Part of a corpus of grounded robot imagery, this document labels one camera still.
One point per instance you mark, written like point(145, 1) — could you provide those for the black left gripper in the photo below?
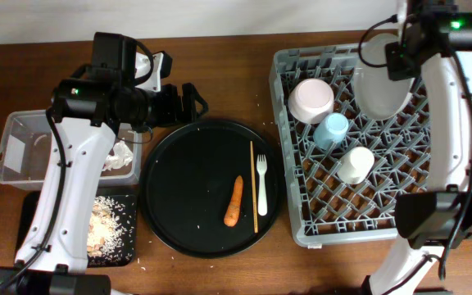
point(174, 114)

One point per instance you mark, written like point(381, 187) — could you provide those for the wooden chopstick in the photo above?
point(254, 197)

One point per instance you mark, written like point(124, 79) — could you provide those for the grey round plate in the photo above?
point(376, 95)

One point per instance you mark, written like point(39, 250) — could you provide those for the white plastic fork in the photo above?
point(261, 167)

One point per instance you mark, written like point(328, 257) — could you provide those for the white tissue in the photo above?
point(122, 156)

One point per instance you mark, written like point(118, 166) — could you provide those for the pink bowl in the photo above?
point(311, 101)

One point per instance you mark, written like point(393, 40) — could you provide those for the light blue plastic cup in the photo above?
point(331, 130)

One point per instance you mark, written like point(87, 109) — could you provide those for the white paper cup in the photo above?
point(356, 165)

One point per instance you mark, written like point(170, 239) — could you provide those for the peanut shells and rice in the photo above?
point(105, 229)

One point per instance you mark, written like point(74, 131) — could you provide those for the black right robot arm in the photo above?
point(432, 223)

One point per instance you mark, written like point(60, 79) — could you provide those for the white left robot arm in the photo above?
point(53, 257)

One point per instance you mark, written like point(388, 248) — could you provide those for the grey dishwasher rack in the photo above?
point(322, 209)

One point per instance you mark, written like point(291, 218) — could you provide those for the black round tray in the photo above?
point(187, 182)

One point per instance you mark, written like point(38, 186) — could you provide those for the orange carrot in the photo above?
point(233, 209)

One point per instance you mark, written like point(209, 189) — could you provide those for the black rectangular tray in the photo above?
point(125, 250)

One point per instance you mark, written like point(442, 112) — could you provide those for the clear plastic bin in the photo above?
point(25, 147)

